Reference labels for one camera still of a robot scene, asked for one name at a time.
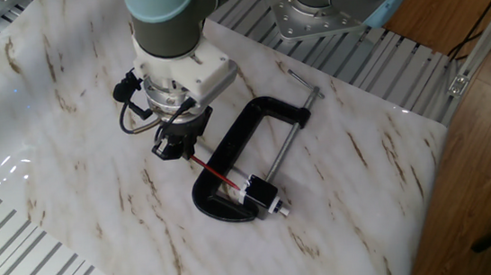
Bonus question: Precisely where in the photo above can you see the silver force torque sensor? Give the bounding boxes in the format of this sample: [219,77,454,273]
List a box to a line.
[142,72,204,123]

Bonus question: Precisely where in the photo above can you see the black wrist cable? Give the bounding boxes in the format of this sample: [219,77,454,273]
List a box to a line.
[115,92,201,137]

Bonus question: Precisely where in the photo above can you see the aluminium extrusion rail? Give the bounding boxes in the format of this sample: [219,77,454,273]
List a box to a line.
[429,0,491,128]

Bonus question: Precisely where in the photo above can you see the red pencil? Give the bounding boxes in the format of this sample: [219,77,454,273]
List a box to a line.
[190,150,243,196]

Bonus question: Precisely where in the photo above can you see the white marble pattern board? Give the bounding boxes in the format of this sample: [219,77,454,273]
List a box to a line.
[0,0,462,275]

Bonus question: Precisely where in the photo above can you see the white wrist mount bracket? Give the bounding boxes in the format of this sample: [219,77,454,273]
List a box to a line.
[130,28,242,112]

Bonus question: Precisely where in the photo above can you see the metal cable plug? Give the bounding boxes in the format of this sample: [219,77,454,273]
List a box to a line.
[130,118,163,136]

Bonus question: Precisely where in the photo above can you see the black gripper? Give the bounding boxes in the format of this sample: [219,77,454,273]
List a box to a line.
[147,105,219,163]

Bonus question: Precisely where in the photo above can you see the black foam microphone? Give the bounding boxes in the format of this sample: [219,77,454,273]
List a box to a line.
[111,70,146,104]

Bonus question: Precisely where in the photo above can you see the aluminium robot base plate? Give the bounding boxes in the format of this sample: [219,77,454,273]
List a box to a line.
[266,0,370,44]

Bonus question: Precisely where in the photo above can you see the black C-clamp with steel screw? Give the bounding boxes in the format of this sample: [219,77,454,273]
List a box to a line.
[179,65,338,228]

